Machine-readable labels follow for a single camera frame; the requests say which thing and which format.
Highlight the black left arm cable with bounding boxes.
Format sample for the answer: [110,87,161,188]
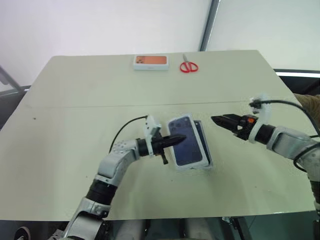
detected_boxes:
[109,115,148,152]

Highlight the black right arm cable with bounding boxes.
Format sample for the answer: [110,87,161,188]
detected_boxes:
[259,99,320,174]

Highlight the red handled scissors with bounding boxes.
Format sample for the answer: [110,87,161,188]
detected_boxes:
[179,53,200,74]

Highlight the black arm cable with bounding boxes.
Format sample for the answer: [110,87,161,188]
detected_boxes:
[259,99,320,174]
[109,115,148,152]

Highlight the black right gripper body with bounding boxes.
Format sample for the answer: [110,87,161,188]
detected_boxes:
[234,113,258,141]

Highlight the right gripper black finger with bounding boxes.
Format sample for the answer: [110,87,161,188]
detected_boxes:
[211,115,238,134]
[221,113,242,122]

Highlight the white box with orange phone print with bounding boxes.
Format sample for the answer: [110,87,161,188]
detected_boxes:
[132,54,171,72]

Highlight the dark rounded shoe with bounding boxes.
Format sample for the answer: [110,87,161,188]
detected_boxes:
[13,226,32,240]

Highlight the white phone box base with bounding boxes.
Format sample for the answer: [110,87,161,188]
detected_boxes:
[174,119,214,174]

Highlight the grey metal pole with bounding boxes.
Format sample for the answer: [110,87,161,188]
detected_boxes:
[199,0,221,51]

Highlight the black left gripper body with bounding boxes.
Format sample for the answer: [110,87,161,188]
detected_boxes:
[149,136,169,165]

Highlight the metal table bracket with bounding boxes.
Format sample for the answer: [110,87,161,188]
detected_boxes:
[221,216,251,240]

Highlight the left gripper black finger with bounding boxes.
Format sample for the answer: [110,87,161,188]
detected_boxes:
[162,141,185,149]
[159,134,187,145]

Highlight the white phone box lid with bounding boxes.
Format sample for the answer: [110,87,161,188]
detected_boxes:
[166,113,210,172]

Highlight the grey metal frame bar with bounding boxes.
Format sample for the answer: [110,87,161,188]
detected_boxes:
[0,65,22,92]

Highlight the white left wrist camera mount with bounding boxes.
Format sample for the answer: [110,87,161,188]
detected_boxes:
[143,114,163,157]

